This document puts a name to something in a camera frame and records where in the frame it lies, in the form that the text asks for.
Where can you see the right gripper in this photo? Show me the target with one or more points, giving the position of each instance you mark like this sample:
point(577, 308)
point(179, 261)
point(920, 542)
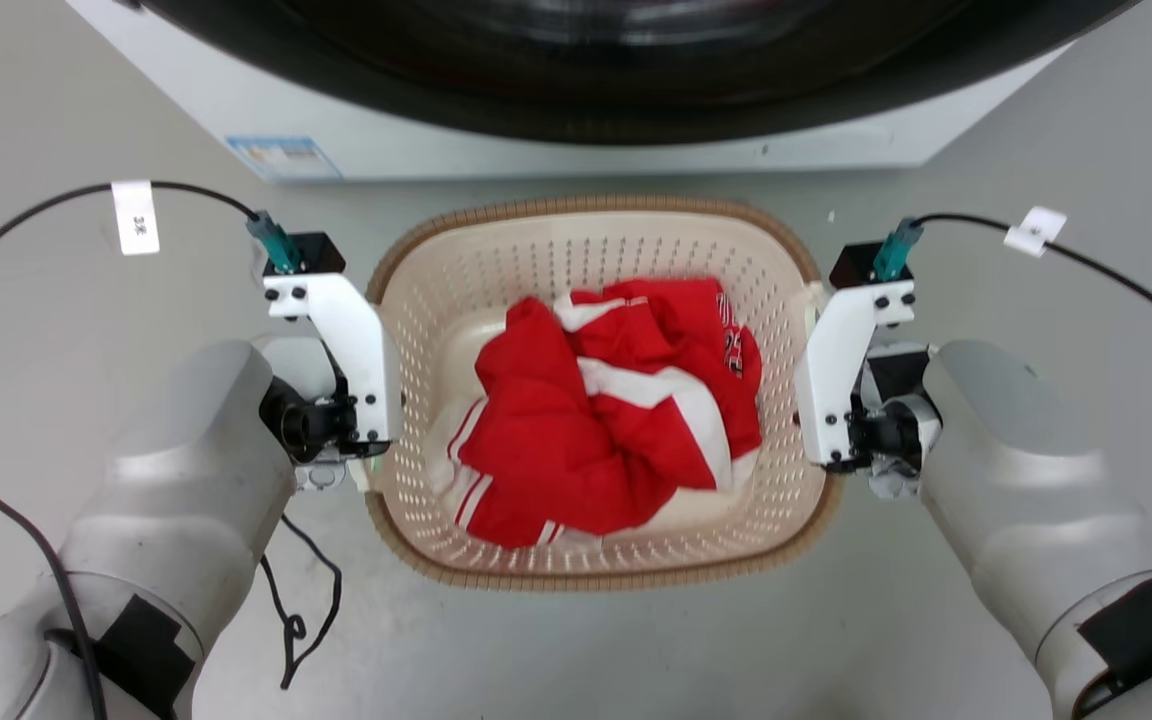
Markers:
point(891, 420)

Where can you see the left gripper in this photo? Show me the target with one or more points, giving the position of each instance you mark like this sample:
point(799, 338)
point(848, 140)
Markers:
point(311, 420)

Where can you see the beige plastic laundry basket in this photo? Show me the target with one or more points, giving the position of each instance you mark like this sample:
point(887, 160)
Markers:
point(456, 300)

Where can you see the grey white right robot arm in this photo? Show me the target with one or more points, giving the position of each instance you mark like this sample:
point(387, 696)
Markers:
point(1026, 500)

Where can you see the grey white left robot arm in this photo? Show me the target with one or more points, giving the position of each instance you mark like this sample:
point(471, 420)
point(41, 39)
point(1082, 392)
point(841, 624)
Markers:
point(166, 500)

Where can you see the red and white garment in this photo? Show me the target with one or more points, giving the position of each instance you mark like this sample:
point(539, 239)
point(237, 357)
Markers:
point(556, 440)

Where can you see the blue white energy label sticker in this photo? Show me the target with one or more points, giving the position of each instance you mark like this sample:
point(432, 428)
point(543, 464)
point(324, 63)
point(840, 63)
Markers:
point(284, 157)

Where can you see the white washing machine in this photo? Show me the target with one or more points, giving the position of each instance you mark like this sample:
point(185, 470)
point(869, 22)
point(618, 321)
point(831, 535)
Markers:
point(386, 140)

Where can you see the black round washing machine door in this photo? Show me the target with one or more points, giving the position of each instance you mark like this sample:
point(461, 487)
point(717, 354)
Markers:
point(616, 70)

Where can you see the white right camera bracket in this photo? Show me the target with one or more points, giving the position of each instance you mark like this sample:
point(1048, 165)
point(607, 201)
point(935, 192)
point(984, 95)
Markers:
point(836, 370)

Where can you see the white camera bracket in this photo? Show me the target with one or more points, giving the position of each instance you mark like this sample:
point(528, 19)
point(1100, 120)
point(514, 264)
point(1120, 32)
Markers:
point(356, 340)
point(836, 370)

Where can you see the white left camera bracket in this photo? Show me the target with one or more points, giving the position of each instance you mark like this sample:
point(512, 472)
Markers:
point(356, 340)

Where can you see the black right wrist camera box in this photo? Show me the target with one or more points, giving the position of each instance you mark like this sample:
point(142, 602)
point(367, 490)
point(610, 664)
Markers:
point(854, 268)

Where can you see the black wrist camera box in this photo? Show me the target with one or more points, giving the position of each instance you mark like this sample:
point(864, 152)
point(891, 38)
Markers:
point(316, 252)
point(854, 268)

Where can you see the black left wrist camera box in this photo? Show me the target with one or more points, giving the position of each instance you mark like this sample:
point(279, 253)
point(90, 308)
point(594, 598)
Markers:
point(316, 252)

